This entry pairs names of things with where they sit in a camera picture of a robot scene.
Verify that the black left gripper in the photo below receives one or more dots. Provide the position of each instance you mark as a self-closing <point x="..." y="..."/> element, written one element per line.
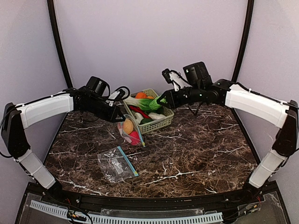
<point x="113" y="112"/>

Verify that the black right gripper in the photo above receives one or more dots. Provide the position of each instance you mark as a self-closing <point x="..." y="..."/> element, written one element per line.
<point x="169" y="98"/>

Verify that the yellow peach toy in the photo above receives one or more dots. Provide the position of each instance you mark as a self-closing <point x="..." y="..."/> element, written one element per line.
<point x="128" y="126"/>

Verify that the clear zip bag blue zipper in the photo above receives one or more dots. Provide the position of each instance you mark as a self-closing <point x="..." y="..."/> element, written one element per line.
<point x="136" y="128"/>

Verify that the red toy apple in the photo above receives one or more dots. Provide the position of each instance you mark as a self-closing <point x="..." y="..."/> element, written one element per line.
<point x="134" y="137"/>

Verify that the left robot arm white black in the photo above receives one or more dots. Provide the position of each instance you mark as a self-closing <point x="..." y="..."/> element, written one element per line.
<point x="17" y="118"/>

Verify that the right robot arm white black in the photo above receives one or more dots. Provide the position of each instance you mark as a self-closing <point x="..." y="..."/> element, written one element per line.
<point x="198" y="87"/>

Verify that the spare clear zip bag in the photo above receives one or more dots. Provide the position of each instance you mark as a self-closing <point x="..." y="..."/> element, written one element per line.
<point x="115" y="165"/>

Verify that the red chili pepper toy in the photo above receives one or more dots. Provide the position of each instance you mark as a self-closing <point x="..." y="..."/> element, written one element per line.
<point x="138" y="110"/>

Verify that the dark green toy vegetable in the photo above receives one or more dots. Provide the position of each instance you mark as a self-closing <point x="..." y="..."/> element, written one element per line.
<point x="145" y="120"/>

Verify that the green white bok choy toy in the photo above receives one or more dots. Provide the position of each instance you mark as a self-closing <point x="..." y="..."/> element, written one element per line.
<point x="142" y="103"/>

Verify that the beige perforated plastic basket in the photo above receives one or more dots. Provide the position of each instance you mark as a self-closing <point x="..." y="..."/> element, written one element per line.
<point x="155" y="124"/>

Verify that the orange toy fruit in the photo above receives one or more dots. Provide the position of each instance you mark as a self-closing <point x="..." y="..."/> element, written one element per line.
<point x="142" y="95"/>

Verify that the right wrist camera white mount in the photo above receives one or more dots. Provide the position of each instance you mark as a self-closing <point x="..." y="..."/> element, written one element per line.
<point x="173" y="77"/>

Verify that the black front rail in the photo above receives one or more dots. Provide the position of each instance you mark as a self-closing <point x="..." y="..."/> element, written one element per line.
<point x="221" y="201"/>

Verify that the white slotted cable duct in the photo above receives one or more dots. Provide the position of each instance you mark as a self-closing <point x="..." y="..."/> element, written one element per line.
<point x="107" y="216"/>

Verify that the right black frame post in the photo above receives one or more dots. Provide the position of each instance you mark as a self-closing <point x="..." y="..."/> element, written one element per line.
<point x="244" y="39"/>

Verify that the black frame post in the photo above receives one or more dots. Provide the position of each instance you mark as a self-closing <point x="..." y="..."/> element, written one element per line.
<point x="244" y="39"/>
<point x="58" y="43"/>

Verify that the left black frame post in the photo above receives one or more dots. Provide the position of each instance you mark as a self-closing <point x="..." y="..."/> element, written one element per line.
<point x="58" y="43"/>

